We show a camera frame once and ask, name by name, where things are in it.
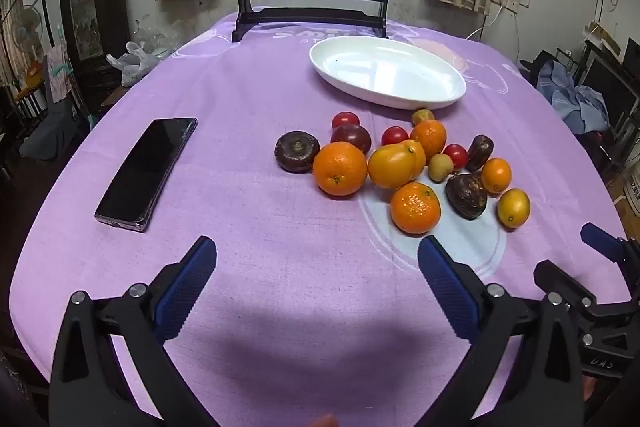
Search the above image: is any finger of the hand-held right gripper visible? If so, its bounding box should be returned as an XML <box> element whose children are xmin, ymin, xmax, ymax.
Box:
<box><xmin>580</xmin><ymin>222</ymin><xmax>640</xmax><ymax>265</ymax></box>
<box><xmin>533</xmin><ymin>260</ymin><xmax>598</xmax><ymax>308</ymax></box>

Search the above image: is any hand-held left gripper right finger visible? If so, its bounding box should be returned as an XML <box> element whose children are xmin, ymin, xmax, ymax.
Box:
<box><xmin>417</xmin><ymin>235</ymin><xmax>586</xmax><ymax>427</ymax></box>

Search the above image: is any large orange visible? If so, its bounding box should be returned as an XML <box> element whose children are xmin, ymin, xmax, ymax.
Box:
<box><xmin>312</xmin><ymin>141</ymin><xmax>369</xmax><ymax>198</ymax></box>

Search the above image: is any red cherry tomato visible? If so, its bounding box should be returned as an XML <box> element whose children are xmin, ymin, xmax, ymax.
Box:
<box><xmin>381</xmin><ymin>126</ymin><xmax>410</xmax><ymax>146</ymax></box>
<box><xmin>332</xmin><ymin>111</ymin><xmax>361</xmax><ymax>131</ymax></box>
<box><xmin>443</xmin><ymin>143</ymin><xmax>469</xmax><ymax>172</ymax></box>

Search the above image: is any orange mandarin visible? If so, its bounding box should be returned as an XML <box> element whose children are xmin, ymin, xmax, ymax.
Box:
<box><xmin>410</xmin><ymin>119</ymin><xmax>448</xmax><ymax>160</ymax></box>
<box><xmin>390</xmin><ymin>182</ymin><xmax>442</xmax><ymax>236</ymax></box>

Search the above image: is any purple tablecloth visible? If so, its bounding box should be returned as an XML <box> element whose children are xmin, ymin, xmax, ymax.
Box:
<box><xmin>9</xmin><ymin>11</ymin><xmax>633</xmax><ymax>427</ymax></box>

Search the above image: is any white oval plate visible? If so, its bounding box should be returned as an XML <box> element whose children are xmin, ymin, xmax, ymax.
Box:
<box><xmin>309</xmin><ymin>37</ymin><xmax>467</xmax><ymax>110</ymax></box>

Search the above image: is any clear plastic bag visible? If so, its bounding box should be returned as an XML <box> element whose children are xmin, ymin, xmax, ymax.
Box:
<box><xmin>106</xmin><ymin>41</ymin><xmax>173</xmax><ymax>88</ymax></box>

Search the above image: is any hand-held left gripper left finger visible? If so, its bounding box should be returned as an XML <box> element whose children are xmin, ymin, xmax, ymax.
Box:
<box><xmin>49</xmin><ymin>235</ymin><xmax>221</xmax><ymax>427</ymax></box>

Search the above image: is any white cable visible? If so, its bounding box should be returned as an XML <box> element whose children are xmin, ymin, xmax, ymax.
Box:
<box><xmin>470</xmin><ymin>4</ymin><xmax>506</xmax><ymax>42</ymax></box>

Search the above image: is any pile of blue clothes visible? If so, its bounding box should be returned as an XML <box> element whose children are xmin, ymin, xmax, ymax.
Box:
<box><xmin>537</xmin><ymin>59</ymin><xmax>611</xmax><ymax>135</ymax></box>

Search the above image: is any yellow-orange persimmon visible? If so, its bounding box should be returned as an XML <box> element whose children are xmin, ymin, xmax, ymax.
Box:
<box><xmin>367</xmin><ymin>143</ymin><xmax>420</xmax><ymax>190</ymax></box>
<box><xmin>400</xmin><ymin>139</ymin><xmax>427</xmax><ymax>182</ymax></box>

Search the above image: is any dark purple plum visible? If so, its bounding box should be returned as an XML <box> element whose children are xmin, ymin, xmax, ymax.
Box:
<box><xmin>330</xmin><ymin>123</ymin><xmax>373</xmax><ymax>155</ymax></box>

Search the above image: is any electric fan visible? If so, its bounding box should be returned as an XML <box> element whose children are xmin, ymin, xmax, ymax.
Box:
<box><xmin>11</xmin><ymin>4</ymin><xmax>43</xmax><ymax>52</ymax></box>

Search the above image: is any black smartphone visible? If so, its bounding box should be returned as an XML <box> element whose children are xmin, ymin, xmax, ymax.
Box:
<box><xmin>95</xmin><ymin>117</ymin><xmax>199</xmax><ymax>233</ymax></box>

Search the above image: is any chair with pink cloth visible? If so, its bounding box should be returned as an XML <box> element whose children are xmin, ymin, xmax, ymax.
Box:
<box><xmin>42</xmin><ymin>42</ymin><xmax>88</xmax><ymax>148</ymax></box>

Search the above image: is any round dark water chestnut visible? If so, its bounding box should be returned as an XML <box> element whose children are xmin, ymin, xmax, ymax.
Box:
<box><xmin>274</xmin><ymin>131</ymin><xmax>321</xmax><ymax>173</ymax></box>

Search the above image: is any small orange kumquat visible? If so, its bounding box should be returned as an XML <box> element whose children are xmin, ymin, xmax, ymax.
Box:
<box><xmin>480</xmin><ymin>157</ymin><xmax>513</xmax><ymax>194</ymax></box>
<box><xmin>496</xmin><ymin>188</ymin><xmax>531</xmax><ymax>229</ymax></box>

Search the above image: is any black monitor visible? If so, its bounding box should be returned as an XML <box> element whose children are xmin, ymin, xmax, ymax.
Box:
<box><xmin>582</xmin><ymin>38</ymin><xmax>640</xmax><ymax>120</ymax></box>

